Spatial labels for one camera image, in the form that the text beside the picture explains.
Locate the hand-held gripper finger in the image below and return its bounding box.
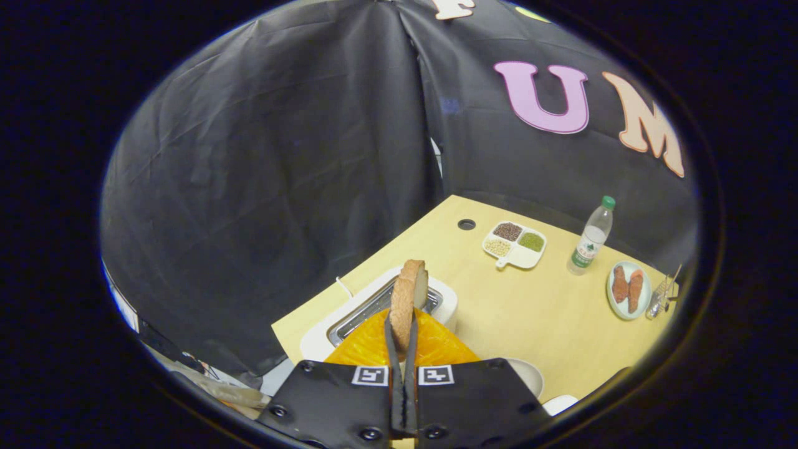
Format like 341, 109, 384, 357
404, 309, 553, 449
257, 309, 405, 449

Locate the brown bread slice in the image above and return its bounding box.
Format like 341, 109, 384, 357
390, 259, 430, 356

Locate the white toaster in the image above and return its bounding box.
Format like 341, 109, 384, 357
300, 267, 459, 362

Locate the cream round plate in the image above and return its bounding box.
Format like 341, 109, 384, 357
502, 357, 544, 400

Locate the white dish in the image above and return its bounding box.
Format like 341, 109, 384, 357
541, 394, 579, 417

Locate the white divided tray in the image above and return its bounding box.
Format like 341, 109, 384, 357
482, 221, 548, 271

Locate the clear green-capped water bottle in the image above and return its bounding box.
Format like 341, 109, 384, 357
567, 196, 617, 276

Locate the pale green round plate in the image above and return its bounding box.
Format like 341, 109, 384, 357
607, 261, 653, 321

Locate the clear glass cup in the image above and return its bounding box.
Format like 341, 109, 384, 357
646, 278, 677, 320

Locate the black backdrop cloth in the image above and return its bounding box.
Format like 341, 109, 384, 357
100, 0, 699, 381

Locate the thin metal utensil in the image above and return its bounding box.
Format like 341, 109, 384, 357
661, 264, 683, 303

